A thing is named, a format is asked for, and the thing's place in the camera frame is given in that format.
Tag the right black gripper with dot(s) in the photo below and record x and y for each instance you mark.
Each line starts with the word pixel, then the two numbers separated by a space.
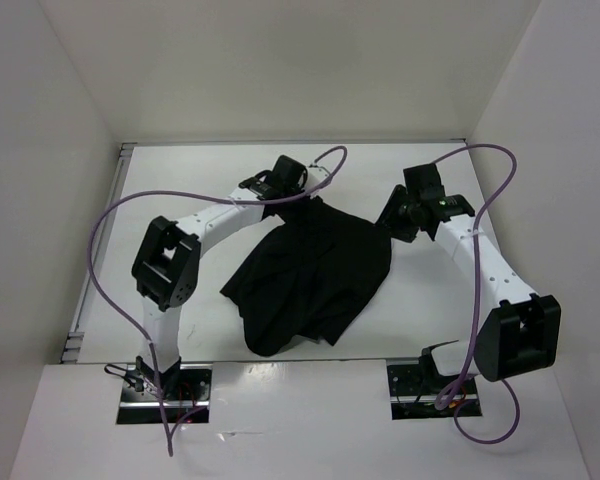
pixel 388 215

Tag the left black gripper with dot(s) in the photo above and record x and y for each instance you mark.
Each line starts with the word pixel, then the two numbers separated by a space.
pixel 300 187

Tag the black skirt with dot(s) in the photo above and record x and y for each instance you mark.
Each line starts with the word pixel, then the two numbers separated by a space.
pixel 309 277

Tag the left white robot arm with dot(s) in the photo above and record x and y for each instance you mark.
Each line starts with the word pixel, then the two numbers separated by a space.
pixel 166 267

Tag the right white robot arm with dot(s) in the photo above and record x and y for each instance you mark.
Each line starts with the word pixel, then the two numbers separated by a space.
pixel 515 330

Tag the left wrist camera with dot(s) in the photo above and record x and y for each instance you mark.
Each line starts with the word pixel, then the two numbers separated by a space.
pixel 318 177

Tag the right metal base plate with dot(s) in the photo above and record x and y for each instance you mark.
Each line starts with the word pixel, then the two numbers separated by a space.
pixel 412 397

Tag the metal base plate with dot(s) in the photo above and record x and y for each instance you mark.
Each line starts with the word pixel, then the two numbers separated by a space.
pixel 412 397
pixel 188 397

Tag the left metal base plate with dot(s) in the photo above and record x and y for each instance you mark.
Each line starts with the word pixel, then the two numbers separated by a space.
pixel 188 397

